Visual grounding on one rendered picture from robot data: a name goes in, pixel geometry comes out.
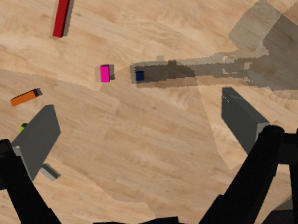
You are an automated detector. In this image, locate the red rod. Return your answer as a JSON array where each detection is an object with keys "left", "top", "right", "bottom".
[{"left": 53, "top": 0, "right": 70, "bottom": 38}]

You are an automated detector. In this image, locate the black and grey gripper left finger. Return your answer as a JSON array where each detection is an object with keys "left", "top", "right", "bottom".
[{"left": 0, "top": 104, "right": 61, "bottom": 224}]

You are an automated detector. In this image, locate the lime green rod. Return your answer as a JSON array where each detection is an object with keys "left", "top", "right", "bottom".
[{"left": 19, "top": 123, "right": 27, "bottom": 132}]

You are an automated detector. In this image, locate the grey rectangular bar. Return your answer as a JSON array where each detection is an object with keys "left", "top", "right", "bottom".
[{"left": 39, "top": 163, "right": 58, "bottom": 182}]

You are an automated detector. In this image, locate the small blue block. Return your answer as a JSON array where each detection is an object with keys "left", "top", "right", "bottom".
[{"left": 136, "top": 71, "right": 144, "bottom": 81}]

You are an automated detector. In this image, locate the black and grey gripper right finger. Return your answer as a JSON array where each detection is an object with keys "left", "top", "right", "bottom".
[{"left": 198, "top": 87, "right": 298, "bottom": 224}]

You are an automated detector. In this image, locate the small magenta block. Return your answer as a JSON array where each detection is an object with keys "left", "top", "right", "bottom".
[{"left": 100, "top": 65, "right": 110, "bottom": 82}]

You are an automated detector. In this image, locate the orange rod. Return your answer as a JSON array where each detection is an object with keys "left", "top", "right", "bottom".
[{"left": 10, "top": 89, "right": 39, "bottom": 107}]

